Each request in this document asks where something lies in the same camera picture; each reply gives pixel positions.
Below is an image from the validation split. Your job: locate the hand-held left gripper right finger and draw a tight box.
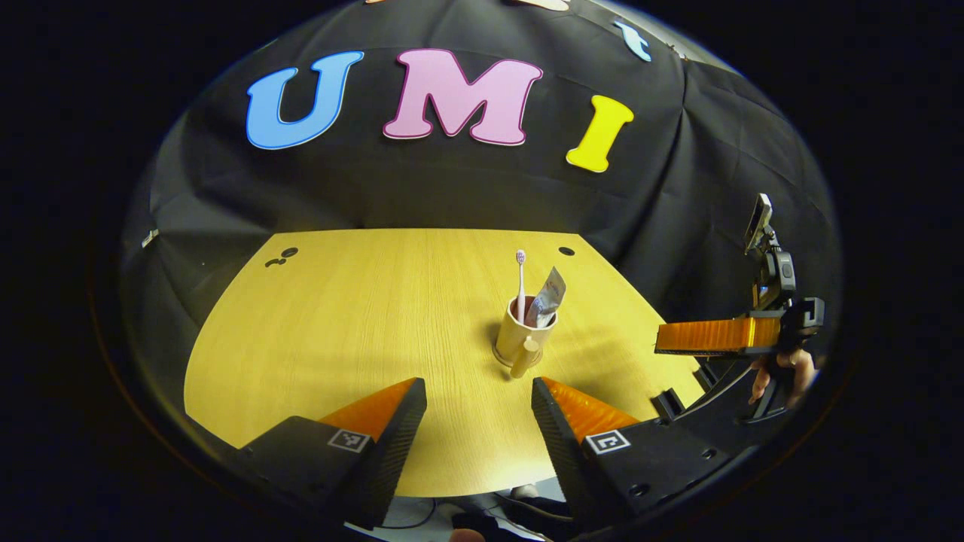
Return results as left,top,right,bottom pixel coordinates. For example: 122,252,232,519
531,378,735,531

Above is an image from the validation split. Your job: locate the beige cup with handle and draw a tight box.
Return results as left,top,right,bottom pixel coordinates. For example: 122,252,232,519
493,295,560,379

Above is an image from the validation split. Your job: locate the black backdrop cloth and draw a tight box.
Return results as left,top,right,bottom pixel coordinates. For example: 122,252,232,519
120,0,843,422

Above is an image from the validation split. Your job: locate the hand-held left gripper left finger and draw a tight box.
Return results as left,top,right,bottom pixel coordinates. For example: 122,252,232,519
241,378,428,531

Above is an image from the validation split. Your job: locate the white toothpaste tube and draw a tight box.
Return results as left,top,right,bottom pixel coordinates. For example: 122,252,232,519
525,267,567,328

